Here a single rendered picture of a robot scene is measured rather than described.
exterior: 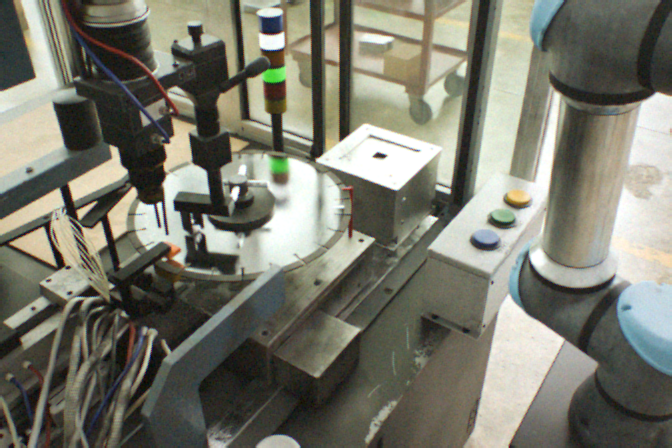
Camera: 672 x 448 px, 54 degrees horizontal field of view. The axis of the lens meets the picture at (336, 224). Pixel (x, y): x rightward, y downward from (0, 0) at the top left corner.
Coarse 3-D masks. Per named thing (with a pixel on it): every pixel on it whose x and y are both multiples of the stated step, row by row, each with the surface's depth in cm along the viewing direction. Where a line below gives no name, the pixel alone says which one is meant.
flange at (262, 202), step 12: (228, 192) 103; (252, 192) 103; (264, 192) 106; (240, 204) 101; (252, 204) 103; (264, 204) 103; (216, 216) 101; (240, 216) 101; (252, 216) 101; (264, 216) 101
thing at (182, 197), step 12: (216, 180) 91; (180, 192) 96; (216, 192) 92; (180, 204) 95; (192, 204) 94; (204, 204) 94; (216, 204) 94; (228, 204) 94; (180, 216) 97; (192, 216) 99; (228, 216) 94; (192, 228) 97
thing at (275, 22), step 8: (264, 8) 118; (272, 8) 118; (264, 16) 114; (272, 16) 114; (280, 16) 115; (264, 24) 115; (272, 24) 115; (280, 24) 116; (264, 32) 116; (272, 32) 116
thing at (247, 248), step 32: (256, 160) 116; (288, 160) 116; (192, 192) 108; (288, 192) 108; (320, 192) 108; (256, 224) 101; (288, 224) 101; (320, 224) 101; (192, 256) 94; (224, 256) 94; (256, 256) 94; (288, 256) 94
